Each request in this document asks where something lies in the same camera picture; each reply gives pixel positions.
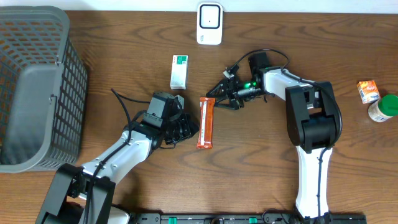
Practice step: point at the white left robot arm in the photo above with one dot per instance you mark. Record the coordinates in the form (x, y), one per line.
(85, 194)

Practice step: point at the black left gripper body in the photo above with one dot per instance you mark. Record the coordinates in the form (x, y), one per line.
(176, 125)

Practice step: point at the grey plastic basket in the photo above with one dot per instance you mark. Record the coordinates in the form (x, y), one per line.
(44, 85)

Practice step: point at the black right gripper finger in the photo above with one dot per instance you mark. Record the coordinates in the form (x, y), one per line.
(231, 105)
(222, 89)

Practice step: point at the green lid jar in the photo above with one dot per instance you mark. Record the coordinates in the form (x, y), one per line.
(383, 109)

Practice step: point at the white barcode scanner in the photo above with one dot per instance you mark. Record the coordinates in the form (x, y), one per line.
(209, 23)

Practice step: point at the white Panadol medicine box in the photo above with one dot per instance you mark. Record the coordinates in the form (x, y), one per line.
(178, 79)

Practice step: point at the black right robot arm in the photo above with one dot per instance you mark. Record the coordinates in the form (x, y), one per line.
(313, 118)

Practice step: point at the orange snack packet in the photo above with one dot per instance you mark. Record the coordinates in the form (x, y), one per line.
(206, 123)

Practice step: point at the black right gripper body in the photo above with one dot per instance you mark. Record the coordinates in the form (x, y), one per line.
(244, 92)

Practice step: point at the orange Kleenex tissue pack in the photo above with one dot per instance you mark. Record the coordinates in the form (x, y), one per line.
(368, 91)

